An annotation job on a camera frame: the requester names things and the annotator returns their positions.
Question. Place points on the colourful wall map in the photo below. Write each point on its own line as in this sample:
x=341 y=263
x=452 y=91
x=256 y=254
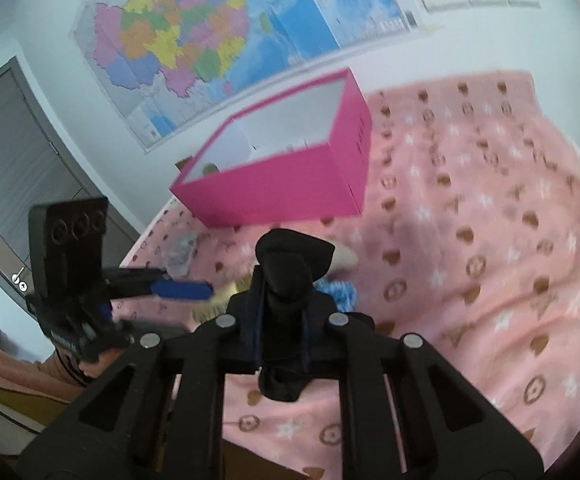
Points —
x=195 y=35

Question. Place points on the person's left forearm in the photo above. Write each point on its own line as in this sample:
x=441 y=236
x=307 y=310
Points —
x=20 y=370

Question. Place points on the person's left hand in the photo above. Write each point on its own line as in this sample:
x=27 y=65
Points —
x=97 y=367

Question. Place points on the blue gingham scrunchie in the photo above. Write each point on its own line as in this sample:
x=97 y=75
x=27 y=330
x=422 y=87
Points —
x=342 y=295

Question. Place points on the green plush toy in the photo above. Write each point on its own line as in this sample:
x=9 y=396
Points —
x=210 y=168

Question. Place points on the grey door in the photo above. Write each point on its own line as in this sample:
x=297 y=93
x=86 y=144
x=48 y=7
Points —
x=20 y=160

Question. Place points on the pink printed blanket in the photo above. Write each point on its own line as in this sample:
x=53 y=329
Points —
x=470 y=210

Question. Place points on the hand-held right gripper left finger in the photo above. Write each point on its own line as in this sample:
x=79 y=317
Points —
x=242 y=330

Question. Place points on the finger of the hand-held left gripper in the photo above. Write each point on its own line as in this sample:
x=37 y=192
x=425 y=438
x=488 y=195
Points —
x=185 y=291
x=135 y=329

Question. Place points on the plastic tissue packet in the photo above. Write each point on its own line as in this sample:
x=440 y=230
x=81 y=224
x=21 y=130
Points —
x=180 y=257

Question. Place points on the yellow soft item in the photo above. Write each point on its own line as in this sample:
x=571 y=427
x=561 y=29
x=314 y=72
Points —
x=230 y=290

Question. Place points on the pink cardboard box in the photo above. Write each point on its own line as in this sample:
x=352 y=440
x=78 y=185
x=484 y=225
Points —
x=280 y=185

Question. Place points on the beige teddy bear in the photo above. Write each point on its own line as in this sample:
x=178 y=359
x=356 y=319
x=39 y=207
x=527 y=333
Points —
x=345 y=259

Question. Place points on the black soft cloth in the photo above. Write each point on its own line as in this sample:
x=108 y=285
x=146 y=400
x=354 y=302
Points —
x=290 y=270

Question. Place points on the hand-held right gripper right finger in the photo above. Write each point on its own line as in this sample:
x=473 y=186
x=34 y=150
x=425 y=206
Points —
x=320 y=330

